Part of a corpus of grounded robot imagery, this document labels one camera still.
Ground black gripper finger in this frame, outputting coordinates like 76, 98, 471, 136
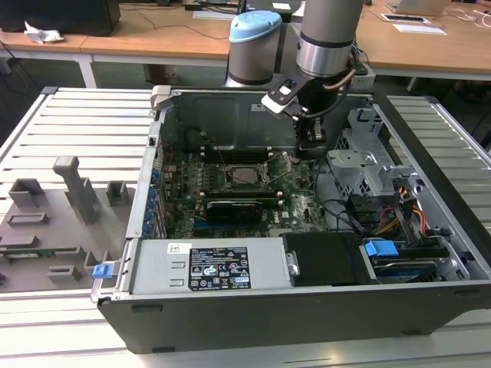
295, 116, 328, 156

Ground metal socket cover frame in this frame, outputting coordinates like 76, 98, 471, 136
260, 150, 298, 181

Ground square CPU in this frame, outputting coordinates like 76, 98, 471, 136
232, 167, 257, 184

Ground thin wire locking lever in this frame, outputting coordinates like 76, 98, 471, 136
216, 146, 229, 176

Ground black RAM slot bank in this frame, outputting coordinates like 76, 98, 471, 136
205, 190, 278, 201
204, 149, 270, 164

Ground CPU socket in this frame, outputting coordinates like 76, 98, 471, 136
224, 163, 275, 192

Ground grey metal drive cage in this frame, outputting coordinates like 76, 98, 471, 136
325, 107, 423, 200

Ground green motherboard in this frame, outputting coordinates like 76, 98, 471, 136
160, 151, 346, 241

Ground black graphics card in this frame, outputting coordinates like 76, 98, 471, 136
206, 199, 264, 223

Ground black plastic air shroud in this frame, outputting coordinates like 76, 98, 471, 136
282, 232, 381, 287

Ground white paper sheet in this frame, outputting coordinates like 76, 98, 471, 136
393, 22, 448, 36

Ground hard disk in blue carrier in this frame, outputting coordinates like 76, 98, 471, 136
362, 238, 442, 284

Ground beige laptop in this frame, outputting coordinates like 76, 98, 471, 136
385, 0, 448, 15

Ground brown cardboard box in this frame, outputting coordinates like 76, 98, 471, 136
147, 64, 180, 85

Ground black and grey PC case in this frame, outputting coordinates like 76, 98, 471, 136
90, 86, 491, 354

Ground grey power supply with label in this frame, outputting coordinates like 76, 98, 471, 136
130, 237, 296, 294

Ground blue plastic latch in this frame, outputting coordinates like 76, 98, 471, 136
92, 263, 115, 281

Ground black monitor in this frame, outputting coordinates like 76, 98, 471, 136
0, 0, 122, 38

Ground grey printed parts rack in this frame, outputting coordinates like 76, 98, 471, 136
0, 155, 135, 294

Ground crumpled white paper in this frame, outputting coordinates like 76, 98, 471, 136
23, 21, 65, 44

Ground green RAM stick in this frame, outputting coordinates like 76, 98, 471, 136
0, 247, 77, 257

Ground brown arm hose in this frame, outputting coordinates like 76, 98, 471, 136
323, 67, 356, 93

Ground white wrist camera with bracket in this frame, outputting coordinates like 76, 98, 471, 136
260, 78, 306, 116

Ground black drive cable connectors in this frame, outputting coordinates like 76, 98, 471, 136
344, 193, 384, 231

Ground white desk cable tray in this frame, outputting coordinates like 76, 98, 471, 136
381, 13, 429, 24

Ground yellow red orange wire bundle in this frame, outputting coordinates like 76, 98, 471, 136
377, 183, 429, 238

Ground grey case latch handle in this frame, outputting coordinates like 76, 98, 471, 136
150, 84, 173, 112

